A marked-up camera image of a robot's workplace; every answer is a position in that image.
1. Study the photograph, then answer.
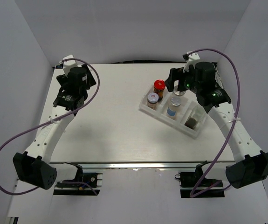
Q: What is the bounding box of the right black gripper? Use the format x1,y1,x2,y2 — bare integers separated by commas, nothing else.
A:
164,64,201,95

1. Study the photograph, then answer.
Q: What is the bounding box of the tall silver lid spice jar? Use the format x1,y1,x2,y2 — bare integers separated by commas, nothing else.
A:
173,85,186,97

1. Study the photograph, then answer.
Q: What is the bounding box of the red lid sauce jar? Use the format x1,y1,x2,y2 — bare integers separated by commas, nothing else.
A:
153,79,166,101

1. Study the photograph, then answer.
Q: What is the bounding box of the blue label silver lid jar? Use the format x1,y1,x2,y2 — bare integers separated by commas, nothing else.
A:
167,97,182,119

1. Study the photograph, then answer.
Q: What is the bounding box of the small red white lid jar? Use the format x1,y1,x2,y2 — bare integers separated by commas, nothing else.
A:
147,92,159,110

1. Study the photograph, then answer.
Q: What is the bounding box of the dark sauce glass bottle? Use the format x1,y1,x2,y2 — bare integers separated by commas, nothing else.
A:
185,105,206,130

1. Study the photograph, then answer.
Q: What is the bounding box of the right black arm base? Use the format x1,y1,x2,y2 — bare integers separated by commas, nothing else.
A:
174,172,225,198

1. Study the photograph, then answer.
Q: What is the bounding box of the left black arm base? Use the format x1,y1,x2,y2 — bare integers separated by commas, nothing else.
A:
53,162,103,196

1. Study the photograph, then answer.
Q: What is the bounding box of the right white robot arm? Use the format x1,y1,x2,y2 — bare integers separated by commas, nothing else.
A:
165,62,268,189

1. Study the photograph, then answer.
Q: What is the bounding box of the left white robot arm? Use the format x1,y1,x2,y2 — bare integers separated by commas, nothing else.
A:
13,64,96,189

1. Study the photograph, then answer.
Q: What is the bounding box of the white three compartment tray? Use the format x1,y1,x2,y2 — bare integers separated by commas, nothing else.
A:
139,85,208,139

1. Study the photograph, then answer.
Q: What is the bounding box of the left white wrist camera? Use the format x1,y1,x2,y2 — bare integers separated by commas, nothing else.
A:
59,55,78,76

